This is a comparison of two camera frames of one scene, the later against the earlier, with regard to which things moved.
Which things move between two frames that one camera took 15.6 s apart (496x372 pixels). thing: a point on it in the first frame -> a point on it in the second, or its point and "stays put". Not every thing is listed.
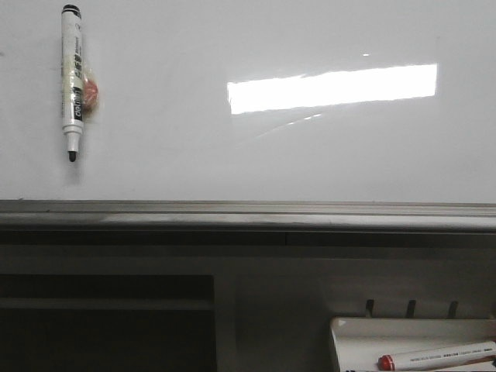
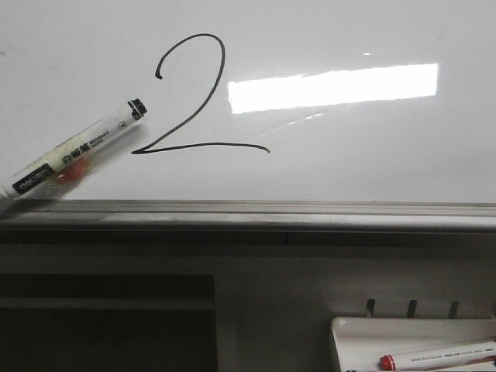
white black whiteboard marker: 80,91 -> 66,157
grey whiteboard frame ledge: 165,222 stays put
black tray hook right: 452,309 stays put
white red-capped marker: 436,356 stays put
